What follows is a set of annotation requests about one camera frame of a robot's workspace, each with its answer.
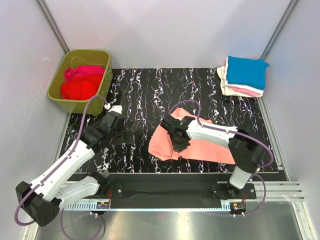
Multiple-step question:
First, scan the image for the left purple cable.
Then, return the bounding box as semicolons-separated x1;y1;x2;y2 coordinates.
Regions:
14;94;111;240

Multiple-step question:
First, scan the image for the cream folded t shirt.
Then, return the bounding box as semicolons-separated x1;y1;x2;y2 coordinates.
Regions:
216;66;242;97

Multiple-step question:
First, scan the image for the left small controller board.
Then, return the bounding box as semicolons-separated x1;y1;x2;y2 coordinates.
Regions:
96;199;111;209

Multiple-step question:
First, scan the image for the black marbled table mat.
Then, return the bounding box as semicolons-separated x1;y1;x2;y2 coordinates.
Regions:
56;67;280;174

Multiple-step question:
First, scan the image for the light pink folded t shirt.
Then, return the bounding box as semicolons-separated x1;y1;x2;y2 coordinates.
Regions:
230;87;262;98

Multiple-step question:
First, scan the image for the right small controller board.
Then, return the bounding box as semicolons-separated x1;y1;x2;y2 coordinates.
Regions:
230;201;247;213

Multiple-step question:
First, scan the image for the white slotted cable duct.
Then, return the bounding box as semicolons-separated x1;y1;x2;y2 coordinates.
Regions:
64;199;231;212

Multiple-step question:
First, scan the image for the corner aluminium post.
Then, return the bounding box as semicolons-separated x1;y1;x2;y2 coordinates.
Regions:
260;0;300;59
35;0;70;54

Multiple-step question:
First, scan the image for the left corner aluminium post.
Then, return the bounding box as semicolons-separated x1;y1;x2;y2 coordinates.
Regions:
35;0;70;54

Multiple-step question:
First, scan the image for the salmon pink t shirt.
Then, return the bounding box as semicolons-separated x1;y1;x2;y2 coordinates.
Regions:
147;107;237;165

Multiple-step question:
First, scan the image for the aluminium frame rail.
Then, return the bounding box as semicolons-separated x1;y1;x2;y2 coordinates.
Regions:
32;181;306;203

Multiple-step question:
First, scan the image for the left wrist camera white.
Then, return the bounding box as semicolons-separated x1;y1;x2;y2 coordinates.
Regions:
104;103;123;115

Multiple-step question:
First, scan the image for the right corner aluminium post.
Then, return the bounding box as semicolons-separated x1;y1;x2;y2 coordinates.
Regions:
260;0;300;59

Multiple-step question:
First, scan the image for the magenta t shirt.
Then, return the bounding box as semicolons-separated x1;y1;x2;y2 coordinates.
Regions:
64;65;105;82

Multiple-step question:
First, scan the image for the white folded t shirt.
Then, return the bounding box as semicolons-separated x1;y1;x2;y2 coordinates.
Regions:
221;57;264;98

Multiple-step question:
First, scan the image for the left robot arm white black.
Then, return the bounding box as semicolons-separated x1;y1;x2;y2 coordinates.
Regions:
14;110;134;227

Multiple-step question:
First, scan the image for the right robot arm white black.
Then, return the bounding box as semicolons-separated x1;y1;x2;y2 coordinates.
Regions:
160;115;266;200

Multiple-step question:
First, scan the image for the small controller board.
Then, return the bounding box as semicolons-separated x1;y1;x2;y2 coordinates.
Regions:
230;201;247;213
96;199;111;209

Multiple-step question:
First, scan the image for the red t shirt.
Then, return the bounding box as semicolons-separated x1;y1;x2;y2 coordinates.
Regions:
60;74;103;101

